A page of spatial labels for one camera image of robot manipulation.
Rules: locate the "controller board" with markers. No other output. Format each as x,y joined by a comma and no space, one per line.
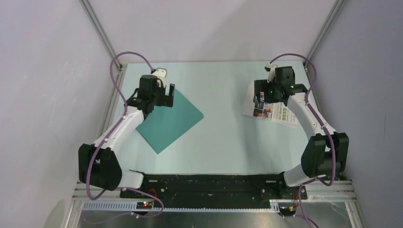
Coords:
287,211
144,205

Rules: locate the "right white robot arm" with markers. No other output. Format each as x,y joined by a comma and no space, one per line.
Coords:
326,151

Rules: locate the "right controller board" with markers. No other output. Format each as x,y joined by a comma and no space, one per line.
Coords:
287,211

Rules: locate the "left aluminium frame post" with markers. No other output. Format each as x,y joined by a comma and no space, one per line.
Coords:
93,18

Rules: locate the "teal green folder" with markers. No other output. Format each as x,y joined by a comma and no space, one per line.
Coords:
167,124

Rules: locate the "printed paper file top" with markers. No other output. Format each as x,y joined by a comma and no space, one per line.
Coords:
276,112

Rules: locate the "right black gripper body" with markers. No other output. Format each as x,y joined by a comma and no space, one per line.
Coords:
270,90

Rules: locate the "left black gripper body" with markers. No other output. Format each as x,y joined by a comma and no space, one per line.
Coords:
159,91

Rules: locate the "right aluminium frame post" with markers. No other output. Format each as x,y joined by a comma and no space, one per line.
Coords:
326,27

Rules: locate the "left controller board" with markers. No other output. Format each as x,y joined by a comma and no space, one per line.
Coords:
144,205

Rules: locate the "white slotted cable duct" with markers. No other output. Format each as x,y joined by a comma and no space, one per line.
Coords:
134,206

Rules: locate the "aluminium frame post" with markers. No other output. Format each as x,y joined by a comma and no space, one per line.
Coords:
326,27
93,18

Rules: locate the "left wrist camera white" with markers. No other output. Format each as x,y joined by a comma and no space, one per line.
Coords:
161,74

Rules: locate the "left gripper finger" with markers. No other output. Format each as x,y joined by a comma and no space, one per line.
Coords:
171,90
164,100

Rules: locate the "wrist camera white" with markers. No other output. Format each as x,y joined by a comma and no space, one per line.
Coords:
161,74
271,68

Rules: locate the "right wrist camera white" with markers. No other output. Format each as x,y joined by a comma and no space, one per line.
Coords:
271,68

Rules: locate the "light blue table mat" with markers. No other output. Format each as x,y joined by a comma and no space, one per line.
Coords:
225,141

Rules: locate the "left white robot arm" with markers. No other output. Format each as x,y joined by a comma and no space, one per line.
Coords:
98,162

